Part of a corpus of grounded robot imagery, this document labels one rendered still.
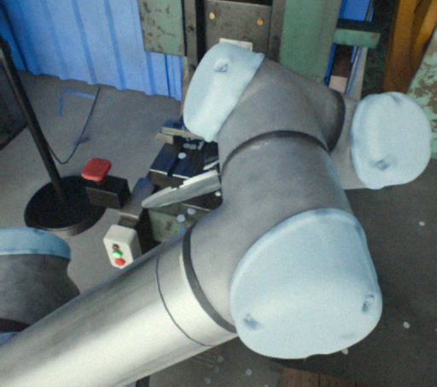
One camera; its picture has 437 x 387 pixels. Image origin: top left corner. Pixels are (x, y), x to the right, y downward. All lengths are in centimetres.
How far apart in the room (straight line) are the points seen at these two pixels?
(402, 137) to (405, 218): 176
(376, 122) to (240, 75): 11
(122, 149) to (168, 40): 147
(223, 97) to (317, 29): 53
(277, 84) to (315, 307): 16
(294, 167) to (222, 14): 67
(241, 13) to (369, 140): 58
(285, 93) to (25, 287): 37
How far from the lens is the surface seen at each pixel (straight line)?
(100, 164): 109
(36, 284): 52
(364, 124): 32
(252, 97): 28
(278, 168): 22
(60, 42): 282
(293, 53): 82
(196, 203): 93
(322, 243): 19
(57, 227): 195
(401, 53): 101
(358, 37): 105
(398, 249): 196
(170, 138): 119
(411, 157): 34
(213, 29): 88
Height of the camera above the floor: 149
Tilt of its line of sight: 44 degrees down
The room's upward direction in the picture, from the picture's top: straight up
